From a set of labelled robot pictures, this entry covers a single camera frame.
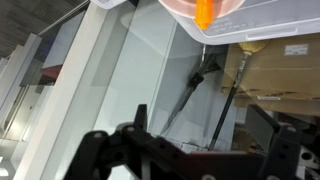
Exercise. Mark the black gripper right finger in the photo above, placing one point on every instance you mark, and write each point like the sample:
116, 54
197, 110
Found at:
283, 153

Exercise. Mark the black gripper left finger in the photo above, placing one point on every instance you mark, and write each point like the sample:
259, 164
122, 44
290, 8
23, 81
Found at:
96, 150

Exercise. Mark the orange plastic cylinder object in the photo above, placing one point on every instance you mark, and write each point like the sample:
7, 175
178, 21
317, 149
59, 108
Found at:
204, 15

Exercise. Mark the large brown cardboard box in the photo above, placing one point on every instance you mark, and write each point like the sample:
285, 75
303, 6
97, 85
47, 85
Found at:
283, 76

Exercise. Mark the translucent plastic storage bin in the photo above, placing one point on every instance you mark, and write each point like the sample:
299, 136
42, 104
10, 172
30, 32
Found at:
266, 23

